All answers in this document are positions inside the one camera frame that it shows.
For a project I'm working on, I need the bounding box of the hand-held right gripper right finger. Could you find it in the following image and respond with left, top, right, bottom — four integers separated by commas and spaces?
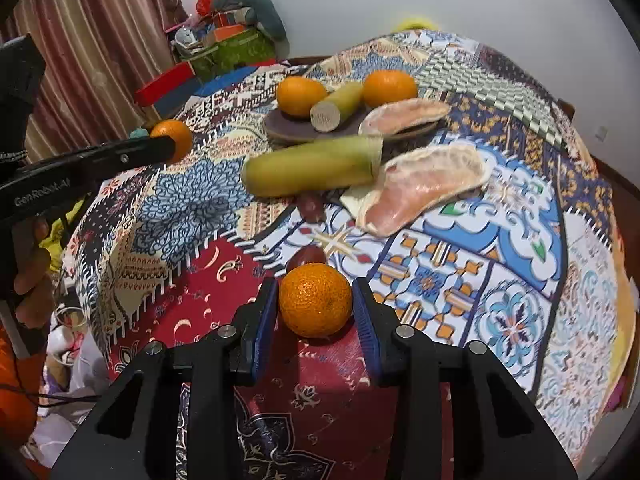
351, 277, 579, 480

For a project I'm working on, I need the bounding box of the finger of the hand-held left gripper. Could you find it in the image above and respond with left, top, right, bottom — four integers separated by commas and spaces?
60, 135, 177, 182

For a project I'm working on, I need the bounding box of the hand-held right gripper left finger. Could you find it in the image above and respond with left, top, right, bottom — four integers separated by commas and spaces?
50, 276, 280, 480

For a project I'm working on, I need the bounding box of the small tangerine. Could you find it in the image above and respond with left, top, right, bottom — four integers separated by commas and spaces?
149, 119, 194, 165
278, 262, 353, 339

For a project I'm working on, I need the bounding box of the dark purple plate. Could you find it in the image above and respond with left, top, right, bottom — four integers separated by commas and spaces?
262, 97, 448, 146

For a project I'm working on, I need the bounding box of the large orange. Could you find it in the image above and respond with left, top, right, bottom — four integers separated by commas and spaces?
362, 70, 419, 109
276, 76, 328, 120

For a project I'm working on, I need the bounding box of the peeled pomelo segment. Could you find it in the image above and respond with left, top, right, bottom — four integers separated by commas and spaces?
340, 142, 493, 237
358, 98, 452, 137

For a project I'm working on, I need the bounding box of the person's left hand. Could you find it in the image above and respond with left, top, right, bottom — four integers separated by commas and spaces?
14, 216, 55, 332

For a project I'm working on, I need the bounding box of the red box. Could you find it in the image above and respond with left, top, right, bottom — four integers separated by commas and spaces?
134, 62, 196, 108

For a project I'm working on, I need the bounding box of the patchwork printed blanket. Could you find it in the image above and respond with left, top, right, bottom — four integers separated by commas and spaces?
60, 30, 636, 480

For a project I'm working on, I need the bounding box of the red date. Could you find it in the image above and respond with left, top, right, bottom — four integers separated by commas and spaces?
297, 192, 327, 224
286, 245, 328, 273

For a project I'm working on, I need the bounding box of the striped brown curtain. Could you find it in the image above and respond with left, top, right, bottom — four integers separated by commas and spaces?
0, 0, 188, 161

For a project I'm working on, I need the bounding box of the orange box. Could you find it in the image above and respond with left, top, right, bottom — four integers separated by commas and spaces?
207, 24, 248, 43

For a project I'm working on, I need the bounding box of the white plastic bag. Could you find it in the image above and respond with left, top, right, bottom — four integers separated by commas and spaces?
30, 305, 112, 466

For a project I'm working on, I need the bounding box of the green bag with clutter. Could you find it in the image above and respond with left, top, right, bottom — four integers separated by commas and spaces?
210, 0, 290, 56

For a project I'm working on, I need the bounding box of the person's orange clothing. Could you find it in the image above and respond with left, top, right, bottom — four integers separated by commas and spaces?
0, 325, 45, 443

